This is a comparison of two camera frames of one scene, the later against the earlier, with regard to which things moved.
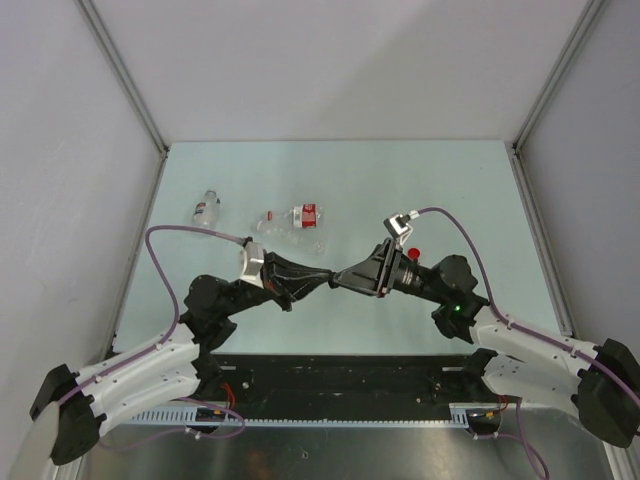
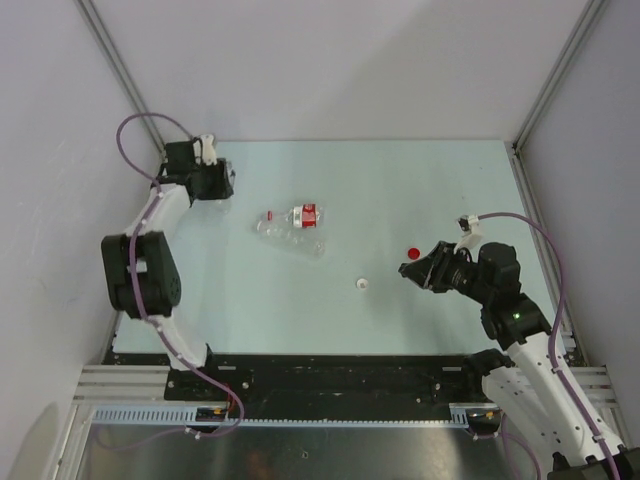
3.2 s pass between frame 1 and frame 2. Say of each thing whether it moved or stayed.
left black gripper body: moved
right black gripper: moved
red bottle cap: stayed
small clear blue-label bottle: moved
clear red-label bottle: stayed
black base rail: stayed
